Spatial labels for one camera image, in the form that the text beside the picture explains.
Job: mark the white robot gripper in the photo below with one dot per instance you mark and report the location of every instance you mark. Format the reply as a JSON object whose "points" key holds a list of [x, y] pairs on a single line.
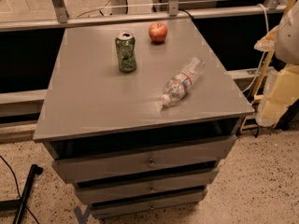
{"points": [[288, 38]]}

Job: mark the clear plastic water bottle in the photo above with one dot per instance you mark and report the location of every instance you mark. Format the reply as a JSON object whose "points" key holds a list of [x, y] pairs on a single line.
{"points": [[180, 84]]}

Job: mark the green soda can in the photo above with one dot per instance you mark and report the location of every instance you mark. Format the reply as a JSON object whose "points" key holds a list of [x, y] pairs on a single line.
{"points": [[125, 48]]}

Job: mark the top grey drawer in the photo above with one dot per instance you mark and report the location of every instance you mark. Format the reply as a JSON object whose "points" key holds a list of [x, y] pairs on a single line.
{"points": [[94, 167]]}

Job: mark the grey drawer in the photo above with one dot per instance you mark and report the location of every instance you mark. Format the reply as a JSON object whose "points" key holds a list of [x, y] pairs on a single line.
{"points": [[176, 181], [148, 202], [94, 167]]}

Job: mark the red apple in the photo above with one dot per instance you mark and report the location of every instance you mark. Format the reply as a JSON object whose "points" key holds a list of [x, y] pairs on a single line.
{"points": [[158, 32]]}

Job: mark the grey drawer cabinet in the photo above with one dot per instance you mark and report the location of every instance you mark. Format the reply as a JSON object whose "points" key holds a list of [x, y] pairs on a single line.
{"points": [[92, 108]]}

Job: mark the grey metal railing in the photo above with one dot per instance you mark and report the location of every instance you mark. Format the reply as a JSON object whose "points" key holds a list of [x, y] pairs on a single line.
{"points": [[21, 15]]}

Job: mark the middle grey drawer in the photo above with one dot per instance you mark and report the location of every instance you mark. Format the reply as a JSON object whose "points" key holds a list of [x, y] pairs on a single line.
{"points": [[176, 181]]}

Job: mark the bottom grey drawer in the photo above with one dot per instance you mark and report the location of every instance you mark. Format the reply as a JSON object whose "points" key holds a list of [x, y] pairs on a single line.
{"points": [[148, 202]]}

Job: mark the black floor stand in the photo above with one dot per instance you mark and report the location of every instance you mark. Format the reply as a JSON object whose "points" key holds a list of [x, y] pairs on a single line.
{"points": [[19, 206]]}

